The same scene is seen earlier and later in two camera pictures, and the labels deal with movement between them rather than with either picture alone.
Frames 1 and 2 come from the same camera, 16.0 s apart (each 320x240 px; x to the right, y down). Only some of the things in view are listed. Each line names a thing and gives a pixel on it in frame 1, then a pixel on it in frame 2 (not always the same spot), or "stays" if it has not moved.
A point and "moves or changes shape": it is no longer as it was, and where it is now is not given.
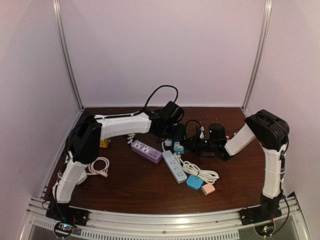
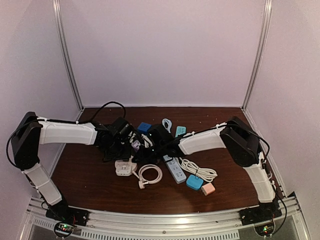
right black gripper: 193,142 → 143,157
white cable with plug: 207,176 stays
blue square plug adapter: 194,182 stays
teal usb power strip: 178,147 moves or changes shape
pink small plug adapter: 208,189 stays
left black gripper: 180,135 → 125,157
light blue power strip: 178,174 stays
